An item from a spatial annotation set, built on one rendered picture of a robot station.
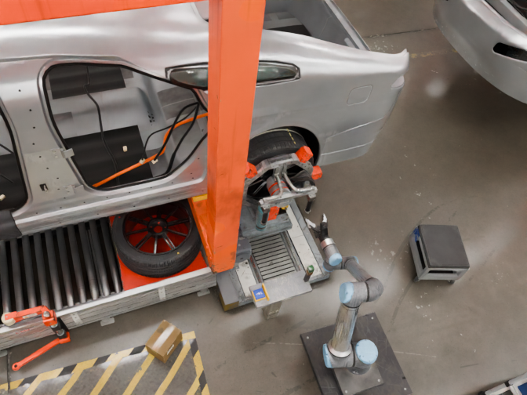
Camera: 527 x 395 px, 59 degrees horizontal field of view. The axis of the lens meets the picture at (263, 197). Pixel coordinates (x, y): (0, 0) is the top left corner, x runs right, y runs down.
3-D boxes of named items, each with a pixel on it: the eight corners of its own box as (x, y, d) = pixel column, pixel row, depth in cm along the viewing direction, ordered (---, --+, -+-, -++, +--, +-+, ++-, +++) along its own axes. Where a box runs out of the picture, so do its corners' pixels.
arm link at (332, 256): (328, 268, 314) (332, 261, 305) (321, 252, 320) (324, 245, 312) (341, 264, 316) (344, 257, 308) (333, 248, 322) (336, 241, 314)
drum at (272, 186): (281, 183, 347) (284, 171, 336) (292, 205, 336) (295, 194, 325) (263, 187, 343) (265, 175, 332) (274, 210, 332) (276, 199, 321)
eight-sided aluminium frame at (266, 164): (301, 192, 369) (314, 147, 325) (304, 199, 366) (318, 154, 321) (236, 208, 354) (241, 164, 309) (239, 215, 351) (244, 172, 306)
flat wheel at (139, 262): (173, 192, 394) (172, 175, 374) (218, 249, 367) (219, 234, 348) (100, 230, 366) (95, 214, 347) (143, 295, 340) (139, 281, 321)
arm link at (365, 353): (374, 368, 309) (381, 362, 294) (349, 369, 308) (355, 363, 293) (369, 345, 317) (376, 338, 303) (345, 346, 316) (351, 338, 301)
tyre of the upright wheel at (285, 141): (210, 184, 360) (283, 178, 392) (219, 208, 348) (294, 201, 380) (234, 122, 313) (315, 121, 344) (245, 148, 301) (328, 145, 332)
